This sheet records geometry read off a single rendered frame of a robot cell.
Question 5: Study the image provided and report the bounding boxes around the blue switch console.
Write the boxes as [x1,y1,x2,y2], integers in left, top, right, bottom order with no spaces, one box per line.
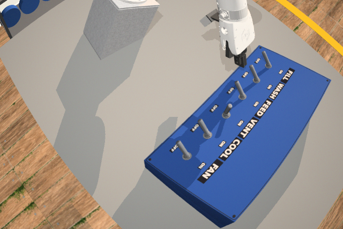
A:
[145,45,331,228]

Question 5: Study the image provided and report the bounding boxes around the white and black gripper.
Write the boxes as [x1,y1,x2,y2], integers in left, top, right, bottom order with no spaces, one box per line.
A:
[219,10,255,68]

